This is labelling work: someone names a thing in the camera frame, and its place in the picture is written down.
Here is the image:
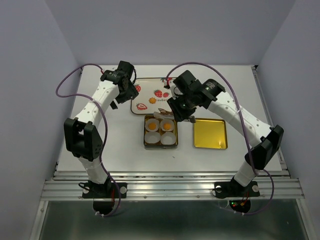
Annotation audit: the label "gold square cookie tin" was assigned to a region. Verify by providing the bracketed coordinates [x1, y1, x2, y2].
[143, 115, 179, 150]

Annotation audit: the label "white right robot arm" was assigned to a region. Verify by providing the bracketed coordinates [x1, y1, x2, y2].
[166, 70, 284, 195]

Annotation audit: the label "white paper cup back left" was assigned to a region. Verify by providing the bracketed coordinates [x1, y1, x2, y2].
[144, 118, 160, 132]

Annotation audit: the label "white paper cup front left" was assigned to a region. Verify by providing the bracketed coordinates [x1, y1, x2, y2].
[144, 132, 161, 146]

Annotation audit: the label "orange cookie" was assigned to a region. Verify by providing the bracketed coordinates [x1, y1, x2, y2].
[148, 122, 157, 131]
[162, 112, 174, 118]
[163, 122, 173, 131]
[148, 97, 157, 104]

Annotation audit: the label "white paper cup front right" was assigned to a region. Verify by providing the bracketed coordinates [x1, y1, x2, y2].
[160, 131, 177, 145]

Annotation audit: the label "white paper cup back right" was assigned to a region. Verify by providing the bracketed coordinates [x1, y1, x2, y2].
[160, 119, 175, 132]

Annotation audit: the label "white paper cup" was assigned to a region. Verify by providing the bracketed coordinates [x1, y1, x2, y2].
[160, 131, 177, 145]
[144, 118, 160, 132]
[160, 119, 175, 132]
[144, 132, 161, 146]

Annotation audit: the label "gold tin lid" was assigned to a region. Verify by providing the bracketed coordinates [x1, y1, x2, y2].
[193, 118, 228, 150]

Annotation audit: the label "strawberry print tray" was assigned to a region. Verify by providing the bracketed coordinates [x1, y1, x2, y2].
[130, 77, 172, 115]

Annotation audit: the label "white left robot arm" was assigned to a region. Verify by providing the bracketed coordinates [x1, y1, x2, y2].
[63, 61, 139, 197]

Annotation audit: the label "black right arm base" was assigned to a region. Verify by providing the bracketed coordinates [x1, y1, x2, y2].
[211, 179, 260, 199]

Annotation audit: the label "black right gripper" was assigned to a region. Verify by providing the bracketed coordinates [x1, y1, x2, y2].
[166, 92, 196, 123]

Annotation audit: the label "metal tongs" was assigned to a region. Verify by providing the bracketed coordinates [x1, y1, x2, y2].
[153, 108, 175, 120]

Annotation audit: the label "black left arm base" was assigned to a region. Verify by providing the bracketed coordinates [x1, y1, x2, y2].
[78, 181, 128, 199]

